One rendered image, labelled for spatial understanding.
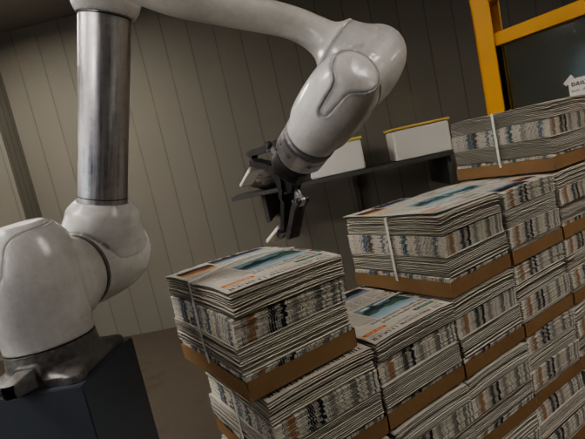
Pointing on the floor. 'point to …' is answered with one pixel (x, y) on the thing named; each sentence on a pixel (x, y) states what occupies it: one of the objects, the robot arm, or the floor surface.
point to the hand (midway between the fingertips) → (260, 209)
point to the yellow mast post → (490, 55)
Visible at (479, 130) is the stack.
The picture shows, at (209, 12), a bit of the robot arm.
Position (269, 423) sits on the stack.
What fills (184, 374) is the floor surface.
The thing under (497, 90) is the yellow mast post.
